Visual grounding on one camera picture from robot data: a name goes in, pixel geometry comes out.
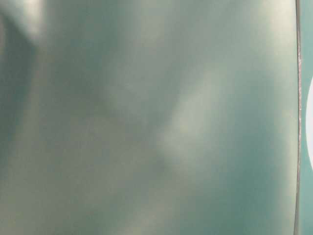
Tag white plastic bowl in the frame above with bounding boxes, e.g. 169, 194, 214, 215
306, 80, 313, 167

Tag large blurred grey-green panel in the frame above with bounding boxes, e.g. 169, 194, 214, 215
0, 0, 299, 235

